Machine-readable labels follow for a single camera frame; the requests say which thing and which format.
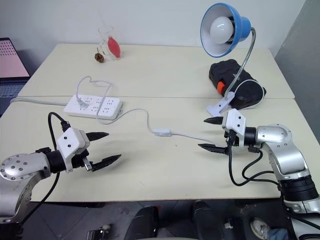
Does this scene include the metal bracket under table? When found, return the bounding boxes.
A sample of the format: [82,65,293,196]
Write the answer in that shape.
[85,224,113,240]

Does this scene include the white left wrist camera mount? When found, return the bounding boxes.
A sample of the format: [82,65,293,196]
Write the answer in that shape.
[56,127,91,174]

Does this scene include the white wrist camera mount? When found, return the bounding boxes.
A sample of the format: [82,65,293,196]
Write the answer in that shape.
[56,127,91,174]
[221,108,248,149]

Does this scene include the white power strip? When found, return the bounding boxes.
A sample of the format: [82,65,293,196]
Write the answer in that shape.
[63,94,124,121]

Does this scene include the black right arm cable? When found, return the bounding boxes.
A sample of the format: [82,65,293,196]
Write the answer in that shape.
[227,143,282,188]

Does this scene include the clear glass beaker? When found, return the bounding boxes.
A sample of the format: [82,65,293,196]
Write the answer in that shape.
[97,25,125,61]

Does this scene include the white lamp power cord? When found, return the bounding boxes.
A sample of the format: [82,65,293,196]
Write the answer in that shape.
[76,75,268,146]

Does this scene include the white sneaker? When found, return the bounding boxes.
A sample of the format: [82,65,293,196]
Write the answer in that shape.
[250,217,271,239]

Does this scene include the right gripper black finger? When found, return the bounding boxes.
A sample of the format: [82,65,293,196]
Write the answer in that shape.
[197,143,230,155]
[203,116,225,125]

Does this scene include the white inline cord switch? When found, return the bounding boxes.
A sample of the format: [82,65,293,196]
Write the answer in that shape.
[151,128,173,138]

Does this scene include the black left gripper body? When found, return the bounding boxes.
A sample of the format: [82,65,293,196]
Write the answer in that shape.
[70,149,95,173]

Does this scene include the blue clip-on desk lamp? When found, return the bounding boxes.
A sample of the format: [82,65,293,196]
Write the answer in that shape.
[199,2,258,117]

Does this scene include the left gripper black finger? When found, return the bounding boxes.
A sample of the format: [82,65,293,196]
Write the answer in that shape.
[86,131,110,142]
[91,154,122,173]

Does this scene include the white power plug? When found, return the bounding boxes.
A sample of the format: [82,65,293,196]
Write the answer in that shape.
[75,96,90,110]

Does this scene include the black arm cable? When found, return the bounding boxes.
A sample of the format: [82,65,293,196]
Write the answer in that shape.
[21,111,71,225]
[227,143,282,188]

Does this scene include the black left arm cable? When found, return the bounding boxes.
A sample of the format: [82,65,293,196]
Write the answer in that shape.
[21,111,71,225]

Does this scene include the grey power strip cable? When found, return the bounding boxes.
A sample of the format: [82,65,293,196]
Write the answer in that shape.
[9,96,71,107]

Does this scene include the white round light bulb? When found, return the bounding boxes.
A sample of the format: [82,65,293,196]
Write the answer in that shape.
[209,16,236,45]

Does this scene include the dark rounded shape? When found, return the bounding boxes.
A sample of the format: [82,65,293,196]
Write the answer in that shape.
[133,205,161,240]
[191,199,224,240]

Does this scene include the black case with orange latch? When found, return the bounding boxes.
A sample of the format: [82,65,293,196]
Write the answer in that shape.
[208,58,268,111]

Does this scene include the laptop with pink screen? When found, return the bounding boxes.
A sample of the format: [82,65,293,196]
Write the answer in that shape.
[0,37,32,118]

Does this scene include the brown dried flower head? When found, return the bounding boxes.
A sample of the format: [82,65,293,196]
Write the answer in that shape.
[93,46,106,64]

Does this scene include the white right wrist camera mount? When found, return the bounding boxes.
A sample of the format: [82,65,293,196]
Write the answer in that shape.
[221,108,248,149]

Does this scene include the blue jeans leg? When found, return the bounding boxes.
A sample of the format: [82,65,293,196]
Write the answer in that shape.
[267,227,289,240]

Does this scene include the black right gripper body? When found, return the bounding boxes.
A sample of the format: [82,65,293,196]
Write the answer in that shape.
[223,128,241,156]

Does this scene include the red rubber bulb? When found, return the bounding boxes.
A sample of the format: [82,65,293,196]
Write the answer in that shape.
[107,35,122,60]

